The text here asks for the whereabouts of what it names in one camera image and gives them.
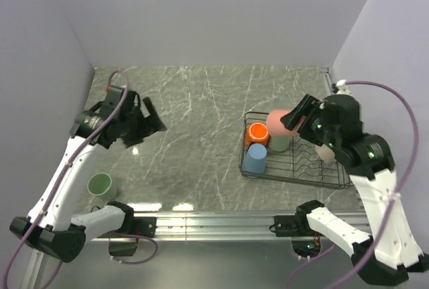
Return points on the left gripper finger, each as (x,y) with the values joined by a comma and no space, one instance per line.
(153,119)
(132,140)

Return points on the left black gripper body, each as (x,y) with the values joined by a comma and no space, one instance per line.
(135,123)

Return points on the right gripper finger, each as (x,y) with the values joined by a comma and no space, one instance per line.
(307,104)
(292,120)

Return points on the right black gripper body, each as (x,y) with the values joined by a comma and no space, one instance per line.
(316,131)

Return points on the salmon plastic cup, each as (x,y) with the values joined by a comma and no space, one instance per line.
(275,127)

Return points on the pale green plastic cup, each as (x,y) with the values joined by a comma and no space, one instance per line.
(279,143)

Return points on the beige plastic cup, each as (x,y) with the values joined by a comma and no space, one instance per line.
(325,154)

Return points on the orange mug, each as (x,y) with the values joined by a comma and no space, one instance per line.
(256,133)

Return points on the blue plastic cup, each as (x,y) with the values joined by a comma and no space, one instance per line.
(253,164)

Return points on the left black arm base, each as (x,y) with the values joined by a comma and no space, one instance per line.
(144,227)

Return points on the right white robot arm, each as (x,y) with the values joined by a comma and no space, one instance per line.
(388,253)

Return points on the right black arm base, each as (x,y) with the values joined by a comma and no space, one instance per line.
(305,242)

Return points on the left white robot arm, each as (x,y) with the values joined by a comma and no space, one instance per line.
(50,227)

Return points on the light green plastic cup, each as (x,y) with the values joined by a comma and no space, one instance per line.
(101,185)

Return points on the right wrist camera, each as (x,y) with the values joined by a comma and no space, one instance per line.
(340,88)

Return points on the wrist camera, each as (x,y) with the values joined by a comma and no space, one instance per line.
(115,95)
(340,88)

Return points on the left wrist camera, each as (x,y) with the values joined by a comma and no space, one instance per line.
(115,95)

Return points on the black wire dish rack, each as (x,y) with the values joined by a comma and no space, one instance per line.
(299,164)

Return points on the aluminium mounting rail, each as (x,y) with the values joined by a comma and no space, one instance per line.
(213,226)

